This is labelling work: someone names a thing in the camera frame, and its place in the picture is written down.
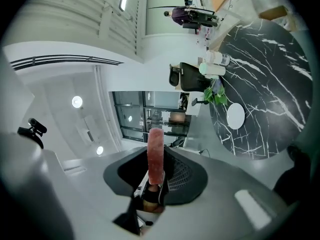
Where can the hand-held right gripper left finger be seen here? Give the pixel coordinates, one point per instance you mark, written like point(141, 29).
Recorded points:
point(100, 199)

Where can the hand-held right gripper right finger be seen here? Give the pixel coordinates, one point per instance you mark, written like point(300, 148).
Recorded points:
point(220, 209)

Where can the brown square food piece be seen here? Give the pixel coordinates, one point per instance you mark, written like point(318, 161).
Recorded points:
point(155, 156)

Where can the small white round plate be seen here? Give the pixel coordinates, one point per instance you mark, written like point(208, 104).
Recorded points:
point(235, 115)

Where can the round ceiling lamp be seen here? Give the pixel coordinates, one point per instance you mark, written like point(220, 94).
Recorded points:
point(77, 101)
point(99, 150)

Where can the white ceiling air conditioner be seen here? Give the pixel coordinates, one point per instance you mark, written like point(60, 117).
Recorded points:
point(85, 131)

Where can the black framed glass door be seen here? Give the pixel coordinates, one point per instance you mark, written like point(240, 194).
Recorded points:
point(152, 116)

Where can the green leafy plant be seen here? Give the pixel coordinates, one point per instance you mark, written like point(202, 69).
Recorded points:
point(216, 96)

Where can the blue vase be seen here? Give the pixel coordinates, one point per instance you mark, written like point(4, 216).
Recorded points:
point(219, 84)

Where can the black office chair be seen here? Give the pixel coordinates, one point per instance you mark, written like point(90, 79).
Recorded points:
point(192, 77)
point(202, 16)

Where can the mint lid tumbler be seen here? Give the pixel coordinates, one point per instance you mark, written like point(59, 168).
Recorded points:
point(212, 68)

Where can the clear plastic bottle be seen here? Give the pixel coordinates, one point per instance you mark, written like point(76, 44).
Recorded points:
point(218, 57)

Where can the brown cardboard box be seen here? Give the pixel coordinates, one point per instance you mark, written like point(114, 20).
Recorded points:
point(273, 12)

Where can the black head camera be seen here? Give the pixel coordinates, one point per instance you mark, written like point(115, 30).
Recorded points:
point(35, 129)

